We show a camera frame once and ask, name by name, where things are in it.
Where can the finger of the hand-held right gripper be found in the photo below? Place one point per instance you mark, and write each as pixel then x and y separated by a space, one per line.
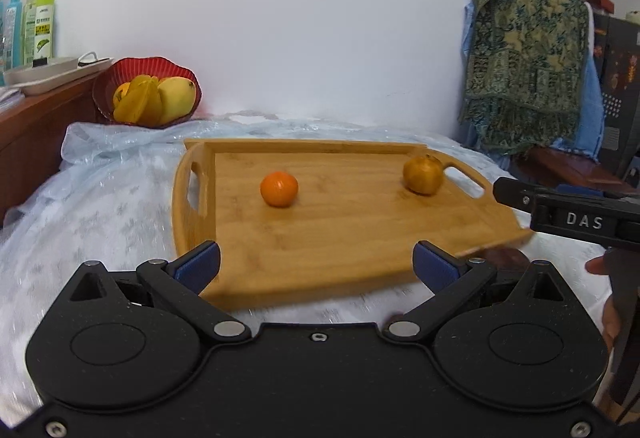
pixel 512 195

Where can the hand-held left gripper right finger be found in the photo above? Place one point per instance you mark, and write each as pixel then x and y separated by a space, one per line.
pixel 434 264

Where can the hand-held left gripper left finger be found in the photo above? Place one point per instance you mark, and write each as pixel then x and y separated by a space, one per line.
pixel 200 263

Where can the wooden serving tray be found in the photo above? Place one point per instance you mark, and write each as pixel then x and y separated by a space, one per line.
pixel 350 228

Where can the orange mandarin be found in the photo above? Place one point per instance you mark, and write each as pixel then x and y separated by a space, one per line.
pixel 279 189

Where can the person's right hand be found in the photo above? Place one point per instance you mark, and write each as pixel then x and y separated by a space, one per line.
pixel 610 318

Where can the dark wooden chair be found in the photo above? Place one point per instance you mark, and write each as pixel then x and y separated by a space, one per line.
pixel 565 168

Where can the yellow-brown round fruit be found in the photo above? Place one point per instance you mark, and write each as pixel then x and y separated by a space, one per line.
pixel 423 174

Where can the black cabinet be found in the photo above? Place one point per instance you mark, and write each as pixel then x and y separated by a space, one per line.
pixel 620 93

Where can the green patterned shawl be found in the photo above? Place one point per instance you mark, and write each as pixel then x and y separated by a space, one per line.
pixel 525 43

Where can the yellow mango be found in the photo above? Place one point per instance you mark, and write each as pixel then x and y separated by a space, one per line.
pixel 177 98

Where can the yellow starfruit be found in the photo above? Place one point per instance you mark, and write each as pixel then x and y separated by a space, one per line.
pixel 140 101

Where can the red glass bowl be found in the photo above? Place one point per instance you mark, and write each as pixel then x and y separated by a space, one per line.
pixel 150 68

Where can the brown wooden cabinet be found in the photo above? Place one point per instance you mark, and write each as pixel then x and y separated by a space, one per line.
pixel 35 138

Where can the red box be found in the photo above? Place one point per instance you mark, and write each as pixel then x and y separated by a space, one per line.
pixel 600 3

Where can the white plastic tray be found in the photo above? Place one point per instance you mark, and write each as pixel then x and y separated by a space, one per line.
pixel 50 73

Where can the green spray bottle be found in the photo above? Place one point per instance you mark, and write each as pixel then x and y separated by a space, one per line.
pixel 42 28

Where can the pale green bottle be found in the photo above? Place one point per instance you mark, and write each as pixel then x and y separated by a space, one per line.
pixel 29 26

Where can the teal bottle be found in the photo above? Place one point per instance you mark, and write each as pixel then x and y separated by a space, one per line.
pixel 14 28

